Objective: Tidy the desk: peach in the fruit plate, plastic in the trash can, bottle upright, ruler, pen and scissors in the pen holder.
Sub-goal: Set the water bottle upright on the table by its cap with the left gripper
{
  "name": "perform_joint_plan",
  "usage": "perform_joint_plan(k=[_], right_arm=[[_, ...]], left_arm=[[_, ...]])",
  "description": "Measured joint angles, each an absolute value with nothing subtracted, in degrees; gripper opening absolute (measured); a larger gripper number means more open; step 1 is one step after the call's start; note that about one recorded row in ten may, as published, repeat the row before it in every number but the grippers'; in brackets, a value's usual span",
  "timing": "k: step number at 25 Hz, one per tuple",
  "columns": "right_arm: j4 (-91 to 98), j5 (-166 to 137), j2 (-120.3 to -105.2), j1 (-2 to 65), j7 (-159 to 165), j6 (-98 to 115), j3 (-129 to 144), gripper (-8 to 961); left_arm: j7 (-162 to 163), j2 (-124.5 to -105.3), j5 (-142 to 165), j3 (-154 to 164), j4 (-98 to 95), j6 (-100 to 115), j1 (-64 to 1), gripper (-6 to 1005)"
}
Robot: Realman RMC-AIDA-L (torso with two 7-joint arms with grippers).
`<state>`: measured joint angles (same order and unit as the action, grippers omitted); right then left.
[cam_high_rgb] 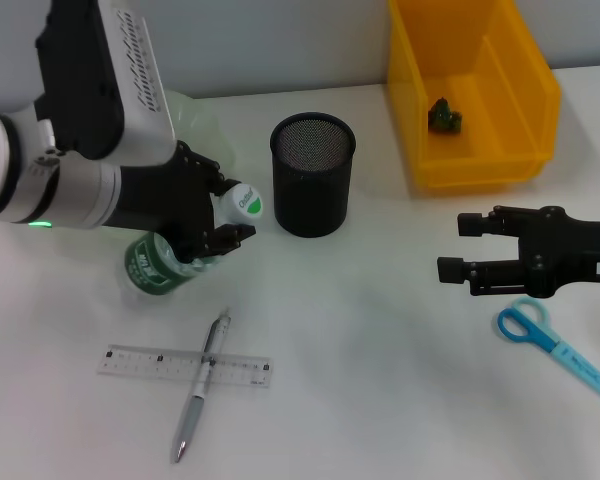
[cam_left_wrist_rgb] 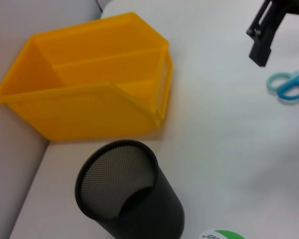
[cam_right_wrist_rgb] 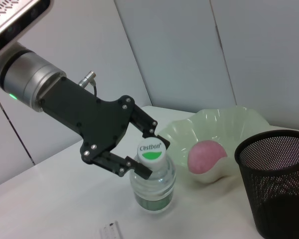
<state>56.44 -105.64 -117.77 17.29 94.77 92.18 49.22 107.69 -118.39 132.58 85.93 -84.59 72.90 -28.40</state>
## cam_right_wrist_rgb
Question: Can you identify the clear water bottle green label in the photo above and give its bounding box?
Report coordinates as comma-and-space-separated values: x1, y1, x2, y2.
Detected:
129, 139, 177, 214

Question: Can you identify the black mesh pen holder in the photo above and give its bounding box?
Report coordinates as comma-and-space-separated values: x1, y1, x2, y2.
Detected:
234, 129, 299, 239

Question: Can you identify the pink peach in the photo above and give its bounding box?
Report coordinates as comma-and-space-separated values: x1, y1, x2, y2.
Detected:
187, 140, 227, 174

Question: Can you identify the pale green wavy glass plate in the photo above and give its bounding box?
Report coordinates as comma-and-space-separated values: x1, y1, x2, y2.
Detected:
159, 105, 269, 185

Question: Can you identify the clear plastic ruler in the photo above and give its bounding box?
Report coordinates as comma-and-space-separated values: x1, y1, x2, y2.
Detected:
99, 220, 123, 239

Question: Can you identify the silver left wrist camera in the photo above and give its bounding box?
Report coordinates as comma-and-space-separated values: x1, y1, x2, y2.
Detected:
0, 0, 52, 54

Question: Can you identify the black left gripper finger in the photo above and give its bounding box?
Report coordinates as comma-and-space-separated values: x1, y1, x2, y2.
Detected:
91, 151, 153, 180
129, 107, 170, 150

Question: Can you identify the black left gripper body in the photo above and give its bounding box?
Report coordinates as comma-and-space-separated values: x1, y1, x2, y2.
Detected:
39, 76, 135, 165

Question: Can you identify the left gripper cable with plug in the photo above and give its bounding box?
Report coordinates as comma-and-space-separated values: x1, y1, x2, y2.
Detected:
77, 71, 98, 97

